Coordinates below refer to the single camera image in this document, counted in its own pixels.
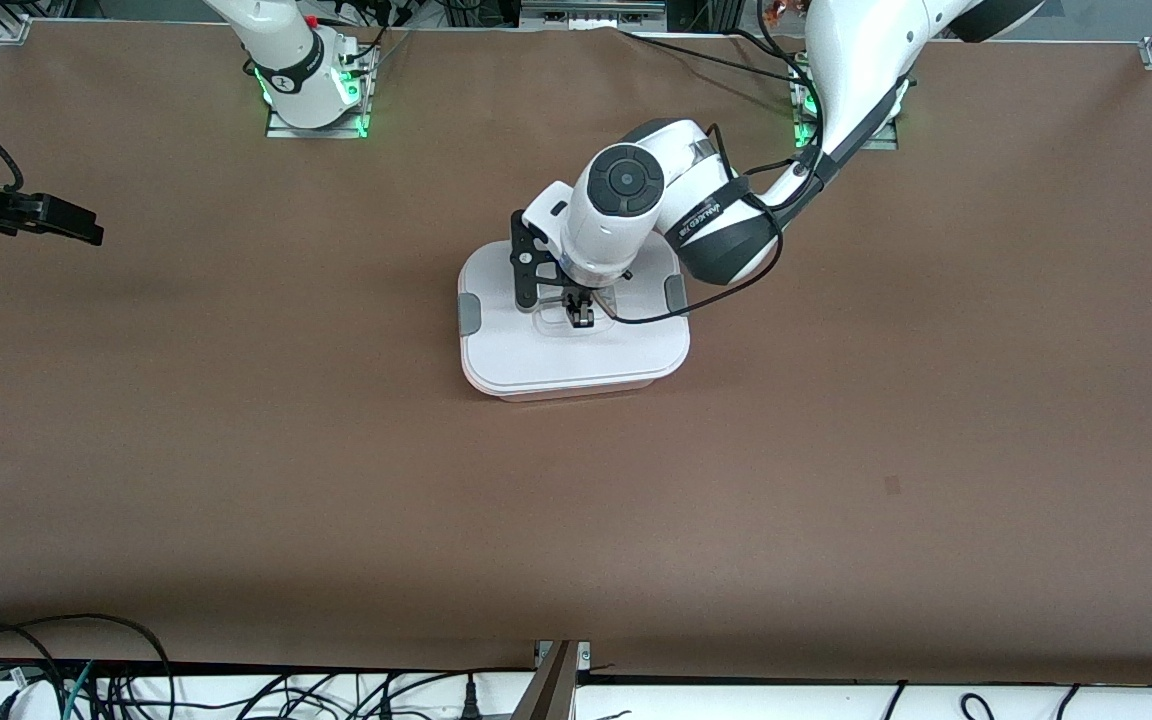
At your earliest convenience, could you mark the long black table cable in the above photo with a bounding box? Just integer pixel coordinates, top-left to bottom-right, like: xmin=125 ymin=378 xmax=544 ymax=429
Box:
xmin=621 ymin=28 xmax=815 ymax=89

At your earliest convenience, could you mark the white plastic box lid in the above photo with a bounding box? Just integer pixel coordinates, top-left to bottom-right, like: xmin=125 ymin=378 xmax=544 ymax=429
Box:
xmin=457 ymin=245 xmax=691 ymax=393

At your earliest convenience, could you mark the black looping cable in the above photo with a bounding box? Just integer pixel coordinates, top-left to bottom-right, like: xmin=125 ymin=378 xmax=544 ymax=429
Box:
xmin=0 ymin=613 xmax=175 ymax=720

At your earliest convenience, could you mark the aluminium profile post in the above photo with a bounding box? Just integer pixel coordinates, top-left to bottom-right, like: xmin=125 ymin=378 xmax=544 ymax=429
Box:
xmin=511 ymin=640 xmax=592 ymax=720

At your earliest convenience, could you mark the green cable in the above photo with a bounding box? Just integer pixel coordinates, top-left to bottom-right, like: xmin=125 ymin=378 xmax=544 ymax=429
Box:
xmin=61 ymin=660 xmax=97 ymax=720

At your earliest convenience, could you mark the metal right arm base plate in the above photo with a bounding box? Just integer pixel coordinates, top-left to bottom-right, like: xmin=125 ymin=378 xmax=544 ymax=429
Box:
xmin=266 ymin=45 xmax=372 ymax=139

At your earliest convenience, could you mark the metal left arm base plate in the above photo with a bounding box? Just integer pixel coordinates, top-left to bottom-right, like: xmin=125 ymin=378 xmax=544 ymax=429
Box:
xmin=793 ymin=50 xmax=899 ymax=151

